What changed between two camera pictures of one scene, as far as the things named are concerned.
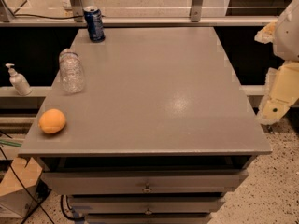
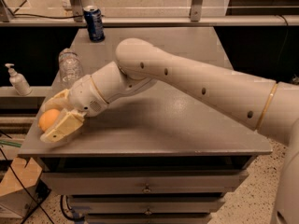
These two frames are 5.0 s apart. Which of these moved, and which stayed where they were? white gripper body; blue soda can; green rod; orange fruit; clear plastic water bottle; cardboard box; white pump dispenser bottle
Moved: white gripper body
Stayed: orange fruit; green rod; white pump dispenser bottle; cardboard box; clear plastic water bottle; blue soda can
